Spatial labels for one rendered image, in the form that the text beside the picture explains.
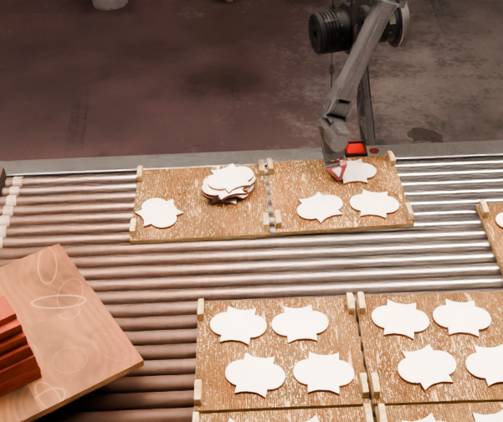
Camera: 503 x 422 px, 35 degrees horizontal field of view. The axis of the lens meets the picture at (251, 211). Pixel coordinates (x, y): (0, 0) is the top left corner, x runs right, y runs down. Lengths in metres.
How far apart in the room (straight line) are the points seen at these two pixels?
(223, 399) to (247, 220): 0.66
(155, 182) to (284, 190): 0.41
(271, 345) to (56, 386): 0.53
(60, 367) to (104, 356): 0.10
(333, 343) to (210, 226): 0.57
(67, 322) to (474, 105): 3.26
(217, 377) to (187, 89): 3.12
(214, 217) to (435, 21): 3.54
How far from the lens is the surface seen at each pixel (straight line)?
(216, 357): 2.01
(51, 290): 2.10
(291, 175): 2.56
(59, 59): 5.39
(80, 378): 1.89
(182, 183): 2.55
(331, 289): 2.20
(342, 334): 2.06
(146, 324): 2.14
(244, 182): 2.44
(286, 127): 4.49
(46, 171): 2.74
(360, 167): 2.58
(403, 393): 1.96
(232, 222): 2.38
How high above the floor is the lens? 2.46
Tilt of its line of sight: 39 degrees down
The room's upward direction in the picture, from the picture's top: 2 degrees counter-clockwise
